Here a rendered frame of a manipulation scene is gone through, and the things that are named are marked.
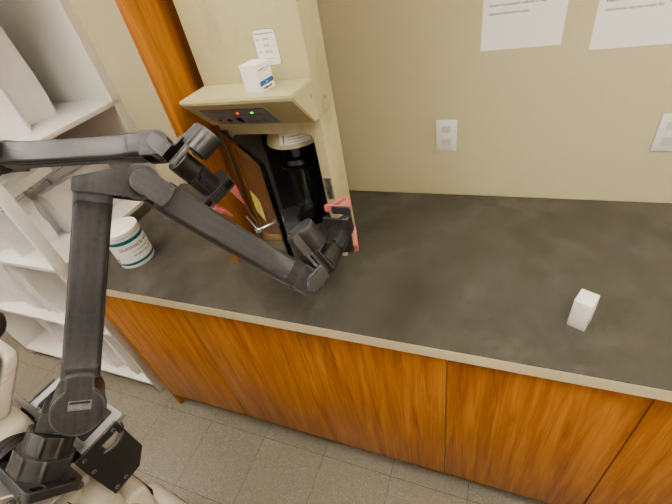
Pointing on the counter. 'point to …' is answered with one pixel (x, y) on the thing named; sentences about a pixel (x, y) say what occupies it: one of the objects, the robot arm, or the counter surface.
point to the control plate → (240, 116)
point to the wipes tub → (129, 243)
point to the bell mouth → (288, 141)
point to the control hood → (279, 106)
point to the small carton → (257, 75)
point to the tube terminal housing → (237, 15)
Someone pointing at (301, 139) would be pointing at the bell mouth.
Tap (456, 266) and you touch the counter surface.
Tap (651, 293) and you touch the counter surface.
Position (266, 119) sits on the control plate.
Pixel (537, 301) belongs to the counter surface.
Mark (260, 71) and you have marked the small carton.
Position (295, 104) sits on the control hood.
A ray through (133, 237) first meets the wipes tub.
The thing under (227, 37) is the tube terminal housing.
